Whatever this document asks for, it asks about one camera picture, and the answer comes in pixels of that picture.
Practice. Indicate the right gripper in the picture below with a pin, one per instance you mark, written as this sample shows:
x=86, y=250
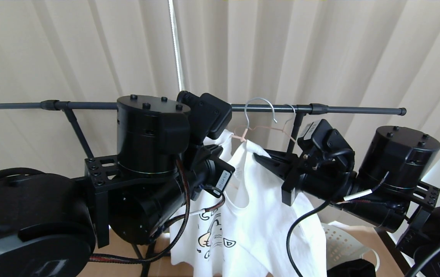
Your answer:
x=320, y=184

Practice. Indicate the black clothes rack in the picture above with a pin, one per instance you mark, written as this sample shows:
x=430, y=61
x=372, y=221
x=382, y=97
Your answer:
x=19, y=105

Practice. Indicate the white laundry basket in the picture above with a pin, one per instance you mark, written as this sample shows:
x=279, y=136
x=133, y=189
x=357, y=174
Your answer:
x=343, y=238

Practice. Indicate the pink clothes hanger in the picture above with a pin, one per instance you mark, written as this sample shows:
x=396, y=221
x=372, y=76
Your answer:
x=260, y=99
x=270, y=129

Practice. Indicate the black garment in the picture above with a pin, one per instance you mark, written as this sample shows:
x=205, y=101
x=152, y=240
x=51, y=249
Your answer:
x=352, y=269

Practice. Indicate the white printed t-shirt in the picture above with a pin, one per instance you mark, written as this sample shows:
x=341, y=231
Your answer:
x=258, y=223

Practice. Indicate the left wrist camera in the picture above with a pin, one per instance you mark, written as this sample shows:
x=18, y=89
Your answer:
x=208, y=111

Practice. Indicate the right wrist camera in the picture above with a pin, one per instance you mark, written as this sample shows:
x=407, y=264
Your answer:
x=323, y=142

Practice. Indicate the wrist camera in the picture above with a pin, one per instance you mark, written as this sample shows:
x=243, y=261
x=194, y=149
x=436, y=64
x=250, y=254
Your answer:
x=208, y=111
x=323, y=142

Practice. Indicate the beige curtain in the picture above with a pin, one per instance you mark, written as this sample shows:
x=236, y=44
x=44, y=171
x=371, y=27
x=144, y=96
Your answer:
x=69, y=50

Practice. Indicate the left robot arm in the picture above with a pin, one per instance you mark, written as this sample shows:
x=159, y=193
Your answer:
x=146, y=134

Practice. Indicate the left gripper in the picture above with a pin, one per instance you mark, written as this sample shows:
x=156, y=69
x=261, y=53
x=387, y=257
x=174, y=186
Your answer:
x=220, y=173

